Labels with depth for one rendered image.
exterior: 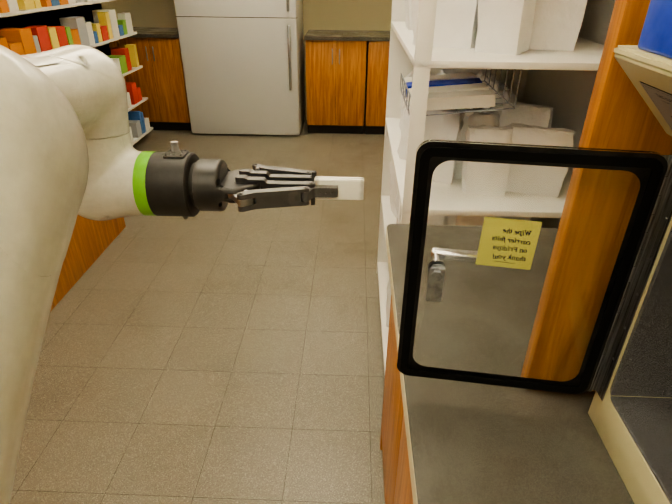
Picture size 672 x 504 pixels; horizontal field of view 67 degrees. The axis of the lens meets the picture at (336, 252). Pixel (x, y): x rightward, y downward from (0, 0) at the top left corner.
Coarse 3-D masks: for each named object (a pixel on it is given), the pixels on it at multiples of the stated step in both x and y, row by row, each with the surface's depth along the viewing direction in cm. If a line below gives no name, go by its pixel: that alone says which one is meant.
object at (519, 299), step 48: (432, 192) 68; (480, 192) 67; (528, 192) 66; (576, 192) 65; (624, 192) 64; (432, 240) 71; (480, 240) 70; (528, 240) 69; (576, 240) 68; (480, 288) 74; (528, 288) 73; (576, 288) 71; (432, 336) 79; (480, 336) 78; (528, 336) 77; (576, 336) 75
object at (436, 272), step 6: (438, 264) 73; (432, 270) 72; (438, 270) 72; (444, 270) 71; (432, 276) 72; (438, 276) 72; (444, 276) 72; (432, 282) 73; (438, 282) 73; (432, 288) 73; (438, 288) 73; (426, 294) 74; (432, 294) 74; (438, 294) 74; (426, 300) 74; (432, 300) 74; (438, 300) 74
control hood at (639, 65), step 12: (624, 48) 54; (636, 48) 53; (624, 60) 54; (636, 60) 52; (648, 60) 49; (660, 60) 48; (636, 72) 54; (648, 72) 50; (660, 72) 48; (636, 84) 57; (648, 84) 53; (660, 84) 50; (648, 96) 56; (660, 120) 59
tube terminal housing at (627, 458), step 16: (640, 304) 69; (592, 400) 82; (608, 400) 77; (592, 416) 82; (608, 416) 77; (608, 432) 77; (624, 432) 73; (608, 448) 77; (624, 448) 72; (624, 464) 72; (640, 464) 68; (624, 480) 72; (640, 480) 68; (656, 480) 65; (640, 496) 68; (656, 496) 65
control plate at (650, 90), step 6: (642, 84) 54; (648, 90) 54; (654, 90) 52; (660, 90) 51; (654, 96) 54; (660, 96) 52; (666, 96) 51; (654, 102) 55; (660, 102) 53; (666, 102) 52; (660, 108) 55; (666, 108) 53; (666, 114) 55; (666, 120) 56
